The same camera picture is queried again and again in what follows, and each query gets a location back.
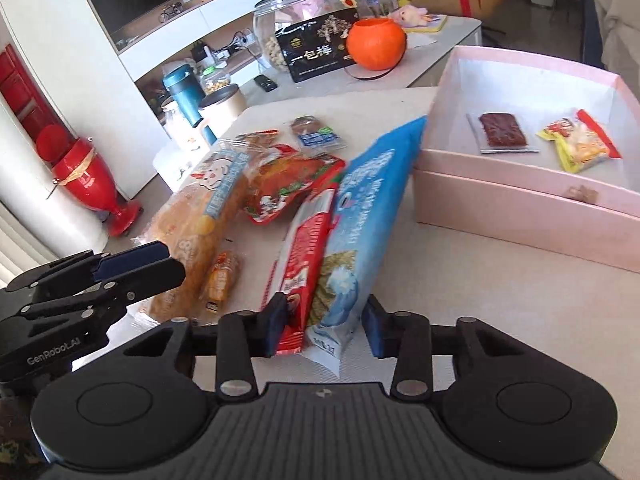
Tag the blue seaweed biscuit bag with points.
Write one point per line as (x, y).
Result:
(363, 213)

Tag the red strawberry snack bag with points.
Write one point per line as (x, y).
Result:
(297, 268)

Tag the small chocolate snack packet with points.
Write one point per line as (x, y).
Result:
(315, 137)

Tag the pink gift box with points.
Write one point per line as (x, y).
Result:
(485, 169)

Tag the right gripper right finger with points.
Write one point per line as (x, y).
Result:
(407, 338)

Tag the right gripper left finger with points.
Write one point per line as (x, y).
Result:
(242, 336)

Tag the red vase ornament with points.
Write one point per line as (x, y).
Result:
(78, 167)

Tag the pink plush toy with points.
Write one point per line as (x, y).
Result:
(409, 16)

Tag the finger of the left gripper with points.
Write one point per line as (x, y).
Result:
(127, 288)
(88, 267)

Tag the small orange sausage packet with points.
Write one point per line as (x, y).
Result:
(220, 281)

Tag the long cheese bread packet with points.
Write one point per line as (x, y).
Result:
(192, 224)

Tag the red-ended cracker packet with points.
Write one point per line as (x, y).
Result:
(258, 139)

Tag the red chicken leg packet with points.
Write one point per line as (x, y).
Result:
(283, 175)

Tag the orange pumpkin bucket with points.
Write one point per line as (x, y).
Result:
(376, 43)

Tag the black remote control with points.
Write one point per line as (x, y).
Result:
(265, 83)

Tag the teal thermos bottle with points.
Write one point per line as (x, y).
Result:
(187, 92)

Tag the black plum snack box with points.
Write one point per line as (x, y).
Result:
(317, 46)

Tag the dried meat clear packet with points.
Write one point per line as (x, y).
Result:
(500, 133)

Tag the cream mug with lid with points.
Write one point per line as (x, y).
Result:
(222, 108)

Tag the yellow wangzai biscuit bag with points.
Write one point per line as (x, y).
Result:
(579, 141)

